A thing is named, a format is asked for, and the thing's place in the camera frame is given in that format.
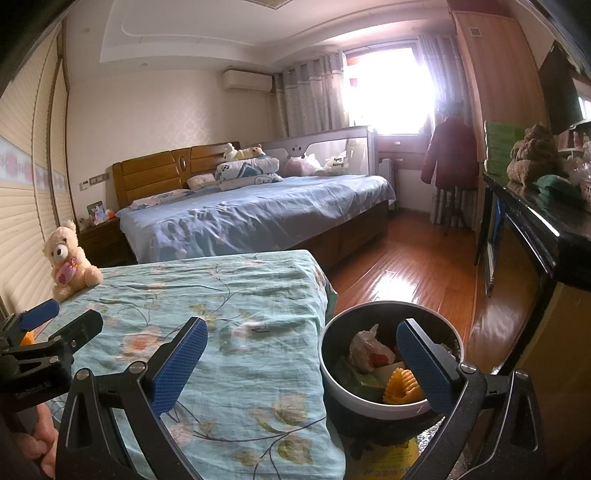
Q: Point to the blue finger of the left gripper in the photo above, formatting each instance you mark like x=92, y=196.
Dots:
x=31, y=319
x=77, y=333

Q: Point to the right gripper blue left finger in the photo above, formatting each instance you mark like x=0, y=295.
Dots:
x=172, y=364

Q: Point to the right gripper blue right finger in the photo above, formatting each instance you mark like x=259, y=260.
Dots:
x=435, y=369

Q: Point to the white foam block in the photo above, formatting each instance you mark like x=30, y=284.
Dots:
x=384, y=374

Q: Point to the green drink carton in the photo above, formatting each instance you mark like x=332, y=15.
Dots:
x=363, y=385

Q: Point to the orange white plastic bag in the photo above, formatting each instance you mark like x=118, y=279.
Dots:
x=378, y=360

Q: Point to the white black trash bin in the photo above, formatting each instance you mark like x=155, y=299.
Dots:
x=345, y=407

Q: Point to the person's left hand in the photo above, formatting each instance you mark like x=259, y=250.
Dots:
x=41, y=444

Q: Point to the orange foam net left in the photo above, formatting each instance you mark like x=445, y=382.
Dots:
x=28, y=339

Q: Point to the cream teddy bear pink heart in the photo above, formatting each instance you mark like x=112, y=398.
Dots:
x=71, y=270

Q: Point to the floral teal tablecloth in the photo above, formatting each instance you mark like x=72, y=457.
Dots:
x=253, y=407

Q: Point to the dark wooden nightstand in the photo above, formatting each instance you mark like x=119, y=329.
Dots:
x=105, y=245

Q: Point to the black sideboard cabinet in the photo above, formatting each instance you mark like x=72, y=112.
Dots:
x=532, y=306

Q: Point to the wooden headboard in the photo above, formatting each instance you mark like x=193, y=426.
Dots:
x=163, y=171

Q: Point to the bed with blue sheet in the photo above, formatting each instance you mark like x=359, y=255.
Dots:
x=250, y=219

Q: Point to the blue white pillow stack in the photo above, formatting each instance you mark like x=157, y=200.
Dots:
x=239, y=173

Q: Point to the plush toys on pillows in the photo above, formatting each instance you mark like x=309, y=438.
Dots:
x=233, y=154

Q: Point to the dark red hanging jacket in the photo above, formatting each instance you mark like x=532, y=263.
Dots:
x=451, y=157

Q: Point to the brown plush on cabinet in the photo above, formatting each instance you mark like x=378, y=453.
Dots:
x=533, y=157

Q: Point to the green boxes stack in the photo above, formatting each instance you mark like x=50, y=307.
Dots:
x=500, y=139

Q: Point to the wooden wardrobe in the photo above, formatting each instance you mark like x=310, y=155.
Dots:
x=501, y=72

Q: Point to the grey curtain left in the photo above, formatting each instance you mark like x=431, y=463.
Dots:
x=311, y=96

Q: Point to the grey curtain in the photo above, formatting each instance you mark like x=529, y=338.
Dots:
x=442, y=56
x=311, y=96

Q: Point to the grey curtain right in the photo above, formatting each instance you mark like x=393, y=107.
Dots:
x=442, y=56

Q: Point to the television screen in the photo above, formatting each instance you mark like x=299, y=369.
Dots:
x=565, y=91

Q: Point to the grey bed guard rail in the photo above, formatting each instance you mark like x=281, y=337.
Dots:
x=330, y=143

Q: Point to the white wall air conditioner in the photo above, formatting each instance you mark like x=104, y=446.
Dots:
x=241, y=80

